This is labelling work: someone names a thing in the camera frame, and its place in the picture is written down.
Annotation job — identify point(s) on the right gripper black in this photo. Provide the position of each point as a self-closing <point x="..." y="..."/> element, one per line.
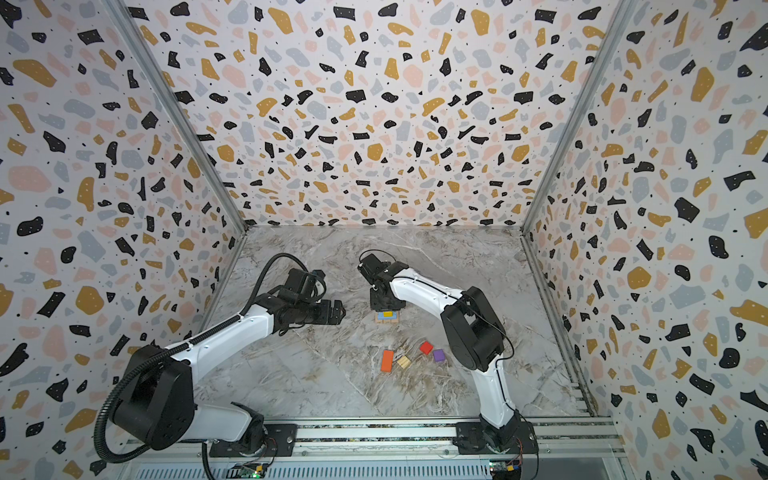
<point x="385" y="294"/>

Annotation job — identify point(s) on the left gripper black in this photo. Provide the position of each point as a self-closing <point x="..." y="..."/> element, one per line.
<point x="324" y="317"/>

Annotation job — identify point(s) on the red-orange wood block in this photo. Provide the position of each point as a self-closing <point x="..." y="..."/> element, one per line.
<point x="387" y="360"/>

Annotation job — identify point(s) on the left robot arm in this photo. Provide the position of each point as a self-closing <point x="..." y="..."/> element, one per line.
<point x="153" y="406"/>

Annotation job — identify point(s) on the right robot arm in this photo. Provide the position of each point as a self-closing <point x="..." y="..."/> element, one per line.
<point x="475" y="334"/>

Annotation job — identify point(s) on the small natural wood cube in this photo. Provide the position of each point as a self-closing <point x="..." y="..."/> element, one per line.
<point x="404" y="362"/>

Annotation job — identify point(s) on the left electronics board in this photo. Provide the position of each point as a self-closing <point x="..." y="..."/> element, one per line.
<point x="253" y="470"/>

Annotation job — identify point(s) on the electronics board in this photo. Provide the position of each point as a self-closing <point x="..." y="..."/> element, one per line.
<point x="253" y="470"/>
<point x="506" y="470"/>

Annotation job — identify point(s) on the right electronics board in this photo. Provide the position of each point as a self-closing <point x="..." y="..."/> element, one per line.
<point x="506" y="470"/>

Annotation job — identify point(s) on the left corner aluminium profile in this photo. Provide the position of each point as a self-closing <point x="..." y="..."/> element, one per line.
<point x="120" y="16"/>

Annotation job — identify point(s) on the corner aluminium profile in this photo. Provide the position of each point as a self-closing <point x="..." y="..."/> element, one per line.
<point x="616" y="27"/>
<point x="120" y="16"/>

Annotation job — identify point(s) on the right corner aluminium profile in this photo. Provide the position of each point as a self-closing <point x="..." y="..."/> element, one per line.
<point x="616" y="27"/>

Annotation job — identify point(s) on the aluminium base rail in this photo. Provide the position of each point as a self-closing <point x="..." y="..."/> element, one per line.
<point x="429" y="448"/>

